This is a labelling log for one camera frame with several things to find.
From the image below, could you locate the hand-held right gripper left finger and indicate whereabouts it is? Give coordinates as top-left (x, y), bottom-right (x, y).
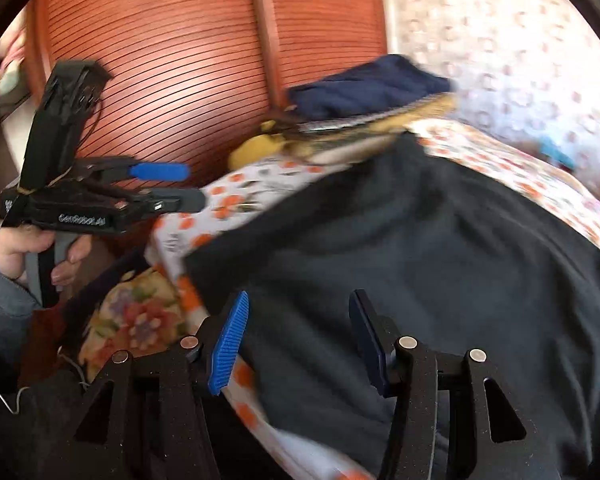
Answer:
top-left (45, 291), bottom-right (251, 480)

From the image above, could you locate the floral yellow blanket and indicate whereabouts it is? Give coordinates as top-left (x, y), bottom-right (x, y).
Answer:
top-left (77, 267), bottom-right (201, 376)

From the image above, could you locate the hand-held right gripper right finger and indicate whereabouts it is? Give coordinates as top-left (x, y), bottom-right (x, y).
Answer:
top-left (349, 289), bottom-right (548, 480)

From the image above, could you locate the person's left forearm grey sleeve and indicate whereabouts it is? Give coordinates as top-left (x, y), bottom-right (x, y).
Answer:
top-left (0, 250), bottom-right (43, 361)

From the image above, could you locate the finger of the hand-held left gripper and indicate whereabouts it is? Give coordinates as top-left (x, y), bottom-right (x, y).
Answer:
top-left (130, 189), bottom-right (207, 214)
top-left (124, 159), bottom-right (192, 182)

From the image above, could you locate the gold patterned folded cloth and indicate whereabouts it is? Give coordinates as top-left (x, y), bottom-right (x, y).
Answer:
top-left (275, 92), bottom-right (458, 137)

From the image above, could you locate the black t-shirt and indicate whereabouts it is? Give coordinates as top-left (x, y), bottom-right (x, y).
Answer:
top-left (185, 135), bottom-right (600, 480)

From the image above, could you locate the navy folded garment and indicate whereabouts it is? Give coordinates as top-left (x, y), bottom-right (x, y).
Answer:
top-left (286, 54), bottom-right (456, 121)

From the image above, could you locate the small teal object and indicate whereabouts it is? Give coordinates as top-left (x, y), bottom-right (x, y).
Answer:
top-left (540, 137), bottom-right (577, 170)

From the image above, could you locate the circle-patterned white curtain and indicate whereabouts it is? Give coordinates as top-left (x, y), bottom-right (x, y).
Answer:
top-left (377, 0), bottom-right (600, 201)

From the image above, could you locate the yellow cloth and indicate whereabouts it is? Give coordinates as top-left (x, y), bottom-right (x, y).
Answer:
top-left (229, 120), bottom-right (291, 170)

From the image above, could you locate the orange-print bed sheet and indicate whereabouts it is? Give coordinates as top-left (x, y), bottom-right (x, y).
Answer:
top-left (150, 119), bottom-right (600, 480)

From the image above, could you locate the person's left hand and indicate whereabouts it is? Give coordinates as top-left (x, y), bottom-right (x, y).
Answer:
top-left (0, 225), bottom-right (93, 286)

